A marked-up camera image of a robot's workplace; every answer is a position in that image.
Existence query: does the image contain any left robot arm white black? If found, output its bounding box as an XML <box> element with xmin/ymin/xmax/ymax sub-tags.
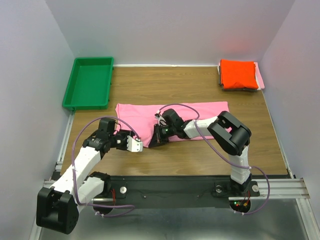
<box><xmin>35</xmin><ymin>116</ymin><xmax>143</xmax><ymax>234</ymax></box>

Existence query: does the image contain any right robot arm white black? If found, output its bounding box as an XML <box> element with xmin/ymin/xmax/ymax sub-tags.
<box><xmin>148</xmin><ymin>108</ymin><xmax>252</xmax><ymax>195</ymax></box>

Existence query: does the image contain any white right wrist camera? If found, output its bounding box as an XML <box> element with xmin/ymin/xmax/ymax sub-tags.
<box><xmin>154</xmin><ymin>110</ymin><xmax>167</xmax><ymax>126</ymax></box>

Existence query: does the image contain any green plastic tray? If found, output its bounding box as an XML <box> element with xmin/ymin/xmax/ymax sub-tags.
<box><xmin>62</xmin><ymin>56</ymin><xmax>114</xmax><ymax>111</ymax></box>

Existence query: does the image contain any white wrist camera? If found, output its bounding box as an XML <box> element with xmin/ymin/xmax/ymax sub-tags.
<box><xmin>126</xmin><ymin>136</ymin><xmax>143</xmax><ymax>153</ymax></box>
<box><xmin>154</xmin><ymin>110</ymin><xmax>167</xmax><ymax>126</ymax></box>

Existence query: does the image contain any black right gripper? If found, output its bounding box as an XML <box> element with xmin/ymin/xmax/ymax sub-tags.
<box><xmin>148</xmin><ymin>123</ymin><xmax>176</xmax><ymax>148</ymax></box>

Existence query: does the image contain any folded light pink t shirt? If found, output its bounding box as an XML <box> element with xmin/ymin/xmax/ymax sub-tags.
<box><xmin>254</xmin><ymin>62</ymin><xmax>265</xmax><ymax>90</ymax></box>

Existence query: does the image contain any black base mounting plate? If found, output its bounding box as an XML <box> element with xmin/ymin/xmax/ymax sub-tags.
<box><xmin>78</xmin><ymin>172</ymin><xmax>260</xmax><ymax>209</ymax></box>

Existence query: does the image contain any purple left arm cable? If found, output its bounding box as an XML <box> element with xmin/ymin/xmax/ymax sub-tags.
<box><xmin>71</xmin><ymin>115</ymin><xmax>141</xmax><ymax>218</ymax></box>

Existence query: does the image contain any aluminium frame rail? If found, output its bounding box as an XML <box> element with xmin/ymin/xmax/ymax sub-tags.
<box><xmin>39</xmin><ymin>177</ymin><xmax>311</xmax><ymax>201</ymax></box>

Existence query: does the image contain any folded orange t shirt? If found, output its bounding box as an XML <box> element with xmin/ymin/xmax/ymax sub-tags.
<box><xmin>220</xmin><ymin>59</ymin><xmax>258</xmax><ymax>89</ymax></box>

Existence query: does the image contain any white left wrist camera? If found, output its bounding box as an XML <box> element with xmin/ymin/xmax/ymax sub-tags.
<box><xmin>126</xmin><ymin>136</ymin><xmax>143</xmax><ymax>153</ymax></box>

